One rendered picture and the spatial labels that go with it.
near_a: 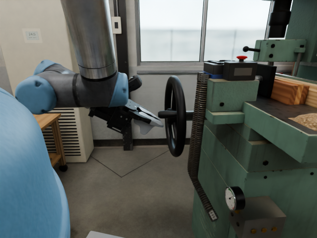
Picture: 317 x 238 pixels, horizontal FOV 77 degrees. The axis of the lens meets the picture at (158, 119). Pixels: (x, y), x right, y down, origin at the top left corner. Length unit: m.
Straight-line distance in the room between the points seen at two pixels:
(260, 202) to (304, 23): 0.59
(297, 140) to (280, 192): 0.32
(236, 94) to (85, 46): 0.41
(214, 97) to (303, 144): 0.24
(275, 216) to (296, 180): 0.14
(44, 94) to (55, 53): 1.37
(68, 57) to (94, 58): 1.38
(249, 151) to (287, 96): 0.18
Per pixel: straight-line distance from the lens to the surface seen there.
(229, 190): 0.61
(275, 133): 0.52
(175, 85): 0.63
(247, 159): 0.63
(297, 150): 0.47
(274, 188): 0.73
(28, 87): 0.46
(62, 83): 0.46
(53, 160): 1.84
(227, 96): 0.60
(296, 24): 0.89
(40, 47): 1.85
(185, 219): 1.44
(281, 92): 0.66
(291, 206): 0.82
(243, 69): 0.60
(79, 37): 0.38
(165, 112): 0.59
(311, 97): 0.67
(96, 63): 0.39
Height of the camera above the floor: 1.05
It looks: 21 degrees down
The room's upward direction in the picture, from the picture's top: straight up
